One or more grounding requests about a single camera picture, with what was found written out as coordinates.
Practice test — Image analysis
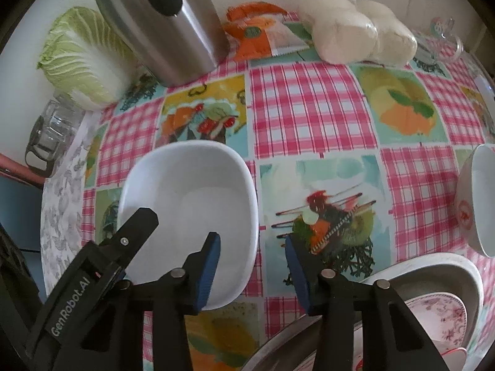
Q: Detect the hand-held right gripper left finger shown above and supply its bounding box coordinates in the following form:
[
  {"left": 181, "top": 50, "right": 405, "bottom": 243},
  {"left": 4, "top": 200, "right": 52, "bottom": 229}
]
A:
[{"left": 77, "top": 232, "right": 222, "bottom": 371}]

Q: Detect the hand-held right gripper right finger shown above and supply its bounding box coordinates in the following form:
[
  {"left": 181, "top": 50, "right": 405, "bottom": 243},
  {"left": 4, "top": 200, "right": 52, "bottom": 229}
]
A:
[{"left": 283, "top": 235, "right": 451, "bottom": 371}]

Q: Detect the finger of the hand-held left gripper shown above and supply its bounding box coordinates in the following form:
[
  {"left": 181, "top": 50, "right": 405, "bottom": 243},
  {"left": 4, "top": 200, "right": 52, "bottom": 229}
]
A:
[{"left": 98, "top": 207, "right": 160, "bottom": 279}]

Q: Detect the white square bowl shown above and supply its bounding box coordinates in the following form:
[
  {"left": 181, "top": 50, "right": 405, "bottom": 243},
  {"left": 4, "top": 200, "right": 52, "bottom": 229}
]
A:
[{"left": 117, "top": 140, "right": 260, "bottom": 312}]

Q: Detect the white square dish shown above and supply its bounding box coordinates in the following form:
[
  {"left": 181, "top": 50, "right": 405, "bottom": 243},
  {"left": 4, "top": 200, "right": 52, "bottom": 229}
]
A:
[{"left": 363, "top": 252, "right": 485, "bottom": 371}]

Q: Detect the pink floral plate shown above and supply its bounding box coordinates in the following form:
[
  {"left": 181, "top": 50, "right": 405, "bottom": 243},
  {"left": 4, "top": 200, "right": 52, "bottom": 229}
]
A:
[{"left": 402, "top": 293, "right": 469, "bottom": 350}]

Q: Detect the large white red-print bowl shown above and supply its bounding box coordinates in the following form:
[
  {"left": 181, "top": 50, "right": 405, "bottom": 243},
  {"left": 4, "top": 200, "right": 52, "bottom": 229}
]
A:
[{"left": 454, "top": 144, "right": 495, "bottom": 258}]

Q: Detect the grey floral cloth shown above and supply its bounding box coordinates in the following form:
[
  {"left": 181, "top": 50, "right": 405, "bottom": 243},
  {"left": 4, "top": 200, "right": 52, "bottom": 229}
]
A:
[{"left": 39, "top": 111, "right": 102, "bottom": 299}]

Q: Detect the pink checked tablecloth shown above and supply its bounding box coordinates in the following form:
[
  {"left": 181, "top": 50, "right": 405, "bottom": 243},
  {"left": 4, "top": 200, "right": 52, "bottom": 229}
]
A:
[{"left": 81, "top": 11, "right": 495, "bottom": 371}]

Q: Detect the napa cabbage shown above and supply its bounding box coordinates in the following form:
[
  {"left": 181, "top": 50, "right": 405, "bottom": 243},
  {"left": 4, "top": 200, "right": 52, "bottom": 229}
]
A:
[{"left": 36, "top": 6, "right": 144, "bottom": 111}]

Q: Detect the stainless steel kettle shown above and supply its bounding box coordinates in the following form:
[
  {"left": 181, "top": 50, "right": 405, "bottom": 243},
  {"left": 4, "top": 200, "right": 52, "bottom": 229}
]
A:
[{"left": 88, "top": 0, "right": 230, "bottom": 88}]

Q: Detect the orange snack packet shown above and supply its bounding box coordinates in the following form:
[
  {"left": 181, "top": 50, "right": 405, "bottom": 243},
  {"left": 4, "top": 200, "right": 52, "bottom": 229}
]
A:
[{"left": 223, "top": 2, "right": 311, "bottom": 61}]

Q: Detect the bag of white buns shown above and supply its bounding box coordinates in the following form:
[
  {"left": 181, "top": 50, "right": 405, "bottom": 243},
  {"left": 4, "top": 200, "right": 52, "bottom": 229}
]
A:
[{"left": 299, "top": 0, "right": 419, "bottom": 67}]

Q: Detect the clear drinking glass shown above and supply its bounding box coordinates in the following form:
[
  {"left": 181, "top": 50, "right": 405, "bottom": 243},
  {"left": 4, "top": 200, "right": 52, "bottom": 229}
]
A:
[{"left": 415, "top": 16, "right": 465, "bottom": 63}]

